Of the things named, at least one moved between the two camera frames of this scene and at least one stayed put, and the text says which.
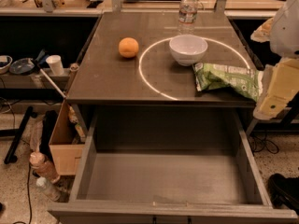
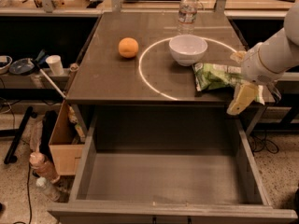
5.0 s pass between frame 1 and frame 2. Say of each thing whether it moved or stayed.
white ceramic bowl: stayed
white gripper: moved
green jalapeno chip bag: stayed
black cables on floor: stayed
